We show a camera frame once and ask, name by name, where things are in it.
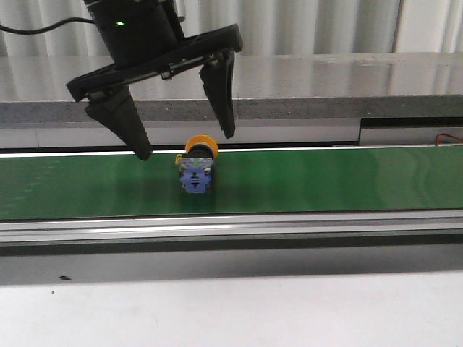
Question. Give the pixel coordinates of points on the silver conveyor frame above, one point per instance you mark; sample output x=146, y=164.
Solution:
x=312, y=229

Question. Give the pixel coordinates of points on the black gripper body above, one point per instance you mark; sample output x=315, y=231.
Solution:
x=145, y=39

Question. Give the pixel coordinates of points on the green conveyor belt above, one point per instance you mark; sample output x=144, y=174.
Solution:
x=290, y=181

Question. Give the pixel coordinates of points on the yellow push button switch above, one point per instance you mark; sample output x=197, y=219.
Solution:
x=196, y=164

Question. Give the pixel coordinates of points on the grey granite countertop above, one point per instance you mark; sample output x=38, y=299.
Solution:
x=357, y=86

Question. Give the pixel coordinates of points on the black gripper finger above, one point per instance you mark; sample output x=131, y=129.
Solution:
x=115, y=109
x=217, y=84

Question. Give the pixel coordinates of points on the white corrugated curtain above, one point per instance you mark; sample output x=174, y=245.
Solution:
x=60, y=28

